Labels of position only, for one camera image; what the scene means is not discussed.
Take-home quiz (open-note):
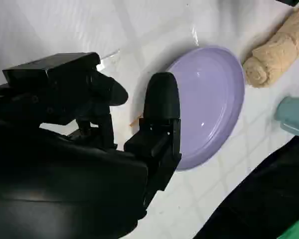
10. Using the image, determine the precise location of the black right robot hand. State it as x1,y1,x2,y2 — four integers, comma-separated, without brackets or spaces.
0,51,182,239

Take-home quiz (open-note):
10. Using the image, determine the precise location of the beige towel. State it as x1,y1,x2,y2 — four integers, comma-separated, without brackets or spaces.
242,6,299,88

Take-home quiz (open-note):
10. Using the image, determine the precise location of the orange tape strip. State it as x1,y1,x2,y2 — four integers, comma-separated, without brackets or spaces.
129,115,144,128

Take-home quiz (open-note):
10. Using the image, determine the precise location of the clear tape piece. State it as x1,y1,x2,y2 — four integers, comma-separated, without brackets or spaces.
99,48,122,69

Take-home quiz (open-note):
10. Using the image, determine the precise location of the lilac plate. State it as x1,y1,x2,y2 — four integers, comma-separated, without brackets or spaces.
132,46,246,172

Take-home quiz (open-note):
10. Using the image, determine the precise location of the green cloth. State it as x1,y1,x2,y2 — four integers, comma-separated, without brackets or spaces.
276,211,299,239

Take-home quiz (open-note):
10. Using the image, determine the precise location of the pale green mug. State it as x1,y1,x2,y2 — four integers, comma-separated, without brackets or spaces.
275,96,299,138

